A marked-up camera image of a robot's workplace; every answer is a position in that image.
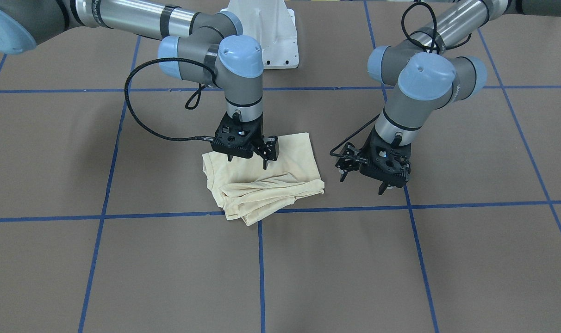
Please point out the cream long-sleeve graphic shirt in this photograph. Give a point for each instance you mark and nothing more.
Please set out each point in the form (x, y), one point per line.
(247, 191)

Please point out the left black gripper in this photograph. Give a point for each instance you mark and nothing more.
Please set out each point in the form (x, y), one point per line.
(370, 144)

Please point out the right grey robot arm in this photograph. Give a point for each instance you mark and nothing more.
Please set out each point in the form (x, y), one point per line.
(208, 49)

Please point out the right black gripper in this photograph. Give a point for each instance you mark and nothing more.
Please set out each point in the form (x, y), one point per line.
(270, 147)

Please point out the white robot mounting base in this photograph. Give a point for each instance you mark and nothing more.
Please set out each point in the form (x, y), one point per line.
(273, 25)

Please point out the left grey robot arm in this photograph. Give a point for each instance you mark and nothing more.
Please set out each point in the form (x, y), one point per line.
(423, 81)

